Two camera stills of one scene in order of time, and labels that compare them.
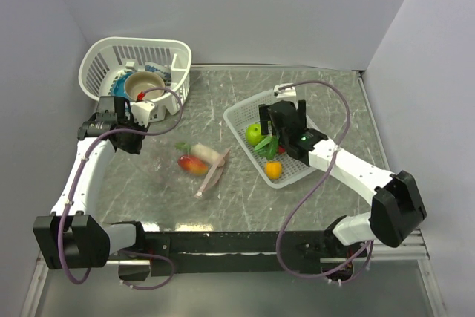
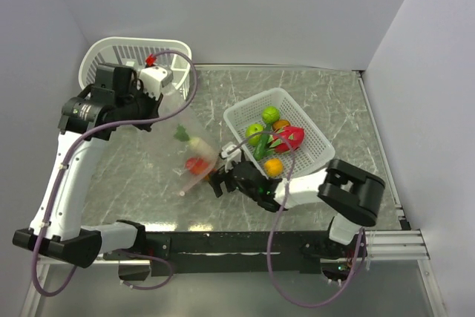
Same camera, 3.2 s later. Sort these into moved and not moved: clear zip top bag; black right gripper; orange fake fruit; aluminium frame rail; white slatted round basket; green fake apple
Moved: black right gripper; clear zip top bag
Not moved: aluminium frame rail; green fake apple; orange fake fruit; white slatted round basket
